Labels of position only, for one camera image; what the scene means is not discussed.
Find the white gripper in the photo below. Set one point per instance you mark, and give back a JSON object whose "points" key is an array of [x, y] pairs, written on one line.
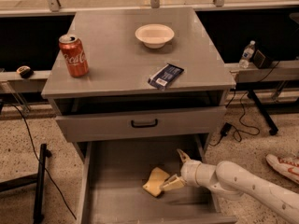
{"points": [[189, 173]]}

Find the yellow sponge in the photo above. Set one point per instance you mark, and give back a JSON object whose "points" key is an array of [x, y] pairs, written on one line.
{"points": [[156, 179]]}

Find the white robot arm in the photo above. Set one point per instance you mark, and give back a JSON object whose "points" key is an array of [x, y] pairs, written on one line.
{"points": [[229, 180]]}

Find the grey upper drawer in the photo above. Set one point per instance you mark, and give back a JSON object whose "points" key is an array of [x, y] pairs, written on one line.
{"points": [[110, 126]]}

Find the open grey lower drawer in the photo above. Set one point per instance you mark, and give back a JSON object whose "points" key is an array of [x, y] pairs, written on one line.
{"points": [[116, 170]]}

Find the grey drawer cabinet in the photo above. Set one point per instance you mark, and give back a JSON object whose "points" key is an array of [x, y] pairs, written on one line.
{"points": [[120, 66]]}

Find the dark blue snack packet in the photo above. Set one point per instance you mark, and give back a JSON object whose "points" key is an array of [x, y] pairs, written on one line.
{"points": [[165, 76]]}

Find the black table leg right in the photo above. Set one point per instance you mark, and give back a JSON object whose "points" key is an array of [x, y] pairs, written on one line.
{"points": [[273, 129]]}

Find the white and red sneaker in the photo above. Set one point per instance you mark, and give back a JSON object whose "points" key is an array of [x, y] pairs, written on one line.
{"points": [[289, 167]]}

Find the small black box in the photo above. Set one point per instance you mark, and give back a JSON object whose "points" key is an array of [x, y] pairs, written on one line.
{"points": [[261, 60]]}

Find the white bowl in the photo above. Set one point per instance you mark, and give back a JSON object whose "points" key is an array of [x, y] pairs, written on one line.
{"points": [[154, 36]]}

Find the clear plastic water bottle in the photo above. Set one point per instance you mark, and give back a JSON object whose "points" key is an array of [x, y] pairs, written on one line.
{"points": [[247, 54]]}

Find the black stand leg left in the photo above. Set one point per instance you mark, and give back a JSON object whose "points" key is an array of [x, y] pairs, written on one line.
{"points": [[37, 179]]}

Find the red Coca-Cola can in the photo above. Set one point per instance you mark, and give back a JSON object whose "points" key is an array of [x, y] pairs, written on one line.
{"points": [[74, 55]]}

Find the black and yellow tape measure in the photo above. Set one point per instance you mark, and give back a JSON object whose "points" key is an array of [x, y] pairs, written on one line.
{"points": [[25, 71]]}

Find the black drawer handle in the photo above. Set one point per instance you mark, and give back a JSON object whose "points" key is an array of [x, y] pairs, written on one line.
{"points": [[138, 124]]}

